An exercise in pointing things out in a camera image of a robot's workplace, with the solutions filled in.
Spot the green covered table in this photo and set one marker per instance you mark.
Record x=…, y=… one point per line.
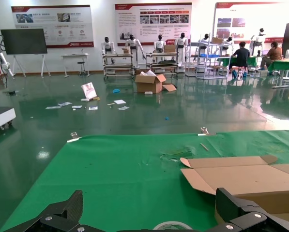
x=252, y=61
x=284, y=65

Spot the blue tray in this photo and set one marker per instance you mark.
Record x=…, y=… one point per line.
x=208, y=55

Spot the wall poster with building photos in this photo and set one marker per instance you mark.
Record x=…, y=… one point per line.
x=250, y=17

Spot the seated person brown shirt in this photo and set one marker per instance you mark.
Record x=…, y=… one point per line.
x=275, y=53

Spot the clear tape roll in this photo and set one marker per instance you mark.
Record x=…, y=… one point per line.
x=158, y=226

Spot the black stool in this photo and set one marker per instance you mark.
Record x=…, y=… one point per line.
x=80, y=63

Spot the black display on stand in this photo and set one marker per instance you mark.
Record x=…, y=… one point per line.
x=24, y=41

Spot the metal shelving rack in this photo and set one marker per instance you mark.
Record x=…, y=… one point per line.
x=202, y=46

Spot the clear plastic scrap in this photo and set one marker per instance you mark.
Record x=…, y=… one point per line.
x=178, y=153

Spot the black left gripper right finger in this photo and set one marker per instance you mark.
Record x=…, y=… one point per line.
x=225, y=205

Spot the silver binder clip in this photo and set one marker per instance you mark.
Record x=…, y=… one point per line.
x=206, y=133
x=74, y=139

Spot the wall poster with two photos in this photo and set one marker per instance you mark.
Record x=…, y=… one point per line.
x=52, y=26

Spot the open cardboard box round hole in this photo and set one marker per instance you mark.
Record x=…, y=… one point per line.
x=243, y=174

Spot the white pink box on floor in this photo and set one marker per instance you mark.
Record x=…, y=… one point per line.
x=89, y=90

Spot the wall poster with photo row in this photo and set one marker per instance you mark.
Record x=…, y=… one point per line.
x=154, y=24

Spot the blue crumpled cap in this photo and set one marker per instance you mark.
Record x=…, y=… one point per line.
x=116, y=91

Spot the small white table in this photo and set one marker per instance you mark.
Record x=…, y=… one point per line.
x=74, y=56

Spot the metal roller workbench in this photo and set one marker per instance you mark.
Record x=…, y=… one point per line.
x=117, y=56
x=162, y=54

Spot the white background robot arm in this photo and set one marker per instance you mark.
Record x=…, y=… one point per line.
x=2, y=59

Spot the large open cardboard box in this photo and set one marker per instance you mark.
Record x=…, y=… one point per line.
x=145, y=84

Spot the small black floor item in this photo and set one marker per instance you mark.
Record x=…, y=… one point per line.
x=11, y=92

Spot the flat cardboard piece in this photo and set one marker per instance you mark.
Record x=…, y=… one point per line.
x=169, y=87

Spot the small cardboard box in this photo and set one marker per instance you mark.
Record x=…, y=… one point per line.
x=125, y=51
x=169, y=48
x=217, y=40

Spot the white paper sheet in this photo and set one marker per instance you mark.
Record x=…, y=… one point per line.
x=93, y=108
x=123, y=108
x=76, y=106
x=120, y=102

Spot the seated person dark shirt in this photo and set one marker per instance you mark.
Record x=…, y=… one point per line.
x=241, y=56

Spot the white humanoid robot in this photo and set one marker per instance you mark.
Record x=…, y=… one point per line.
x=181, y=43
x=159, y=44
x=229, y=43
x=132, y=43
x=204, y=41
x=108, y=45
x=258, y=38

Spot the small white block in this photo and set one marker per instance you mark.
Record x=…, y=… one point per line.
x=85, y=99

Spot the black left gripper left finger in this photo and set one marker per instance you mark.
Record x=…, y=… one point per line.
x=75, y=205

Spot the white desk fan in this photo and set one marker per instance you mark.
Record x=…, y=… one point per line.
x=288, y=53

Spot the thin wooden stick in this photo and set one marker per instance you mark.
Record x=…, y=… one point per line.
x=204, y=146

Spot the white mobile base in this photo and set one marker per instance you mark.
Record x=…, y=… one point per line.
x=0, y=118

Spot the green table cloth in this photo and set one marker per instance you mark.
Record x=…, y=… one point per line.
x=122, y=174

